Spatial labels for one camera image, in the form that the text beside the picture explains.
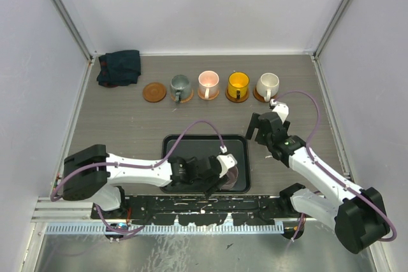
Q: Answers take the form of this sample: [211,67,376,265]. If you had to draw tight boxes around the brown wooden coaster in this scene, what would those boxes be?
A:
[225,89,250,103]
[252,88,270,103]
[142,82,166,103]

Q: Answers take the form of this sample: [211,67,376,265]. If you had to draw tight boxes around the cream ceramic mug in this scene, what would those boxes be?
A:
[256,73,280,102]

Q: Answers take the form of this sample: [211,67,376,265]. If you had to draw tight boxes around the yellow ceramic mug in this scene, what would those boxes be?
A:
[227,72,249,99]

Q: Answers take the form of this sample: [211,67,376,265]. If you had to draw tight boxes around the woven rattan coaster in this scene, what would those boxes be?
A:
[170,89,194,103]
[198,89,219,101]

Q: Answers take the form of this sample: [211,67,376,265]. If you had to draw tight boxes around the mauve ceramic mug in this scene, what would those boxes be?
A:
[221,166,238,190]

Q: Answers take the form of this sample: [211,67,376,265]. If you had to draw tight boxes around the pink ceramic mug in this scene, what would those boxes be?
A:
[198,71,219,92]

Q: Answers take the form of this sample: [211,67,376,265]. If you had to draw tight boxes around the grey ceramic mug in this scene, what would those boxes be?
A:
[170,75,192,100]

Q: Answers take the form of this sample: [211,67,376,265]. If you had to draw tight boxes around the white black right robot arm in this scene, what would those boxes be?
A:
[245,111,391,254]

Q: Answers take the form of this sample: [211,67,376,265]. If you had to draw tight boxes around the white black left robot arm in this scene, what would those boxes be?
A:
[61,145,237,218]

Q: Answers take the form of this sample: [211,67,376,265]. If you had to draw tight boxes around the black plastic tray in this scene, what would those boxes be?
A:
[161,134,251,194]

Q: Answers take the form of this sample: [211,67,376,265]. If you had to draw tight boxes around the dark blue folded cloth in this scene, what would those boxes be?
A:
[96,50,142,88]

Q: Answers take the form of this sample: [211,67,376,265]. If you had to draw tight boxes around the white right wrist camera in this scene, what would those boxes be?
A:
[270,99,289,123]

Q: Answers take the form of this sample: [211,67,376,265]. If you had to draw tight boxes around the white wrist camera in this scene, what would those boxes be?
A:
[216,145,237,178]
[270,99,289,123]

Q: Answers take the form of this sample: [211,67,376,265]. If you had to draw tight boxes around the black mounting base plate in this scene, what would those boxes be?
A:
[102,195,300,226]

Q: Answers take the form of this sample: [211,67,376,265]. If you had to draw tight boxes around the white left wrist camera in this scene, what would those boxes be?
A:
[216,145,237,178]

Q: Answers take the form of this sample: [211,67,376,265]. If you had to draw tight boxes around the white slotted cable duct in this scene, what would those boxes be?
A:
[45,222,284,235]

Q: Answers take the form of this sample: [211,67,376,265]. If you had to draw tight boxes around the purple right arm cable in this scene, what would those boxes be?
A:
[270,90,398,247]

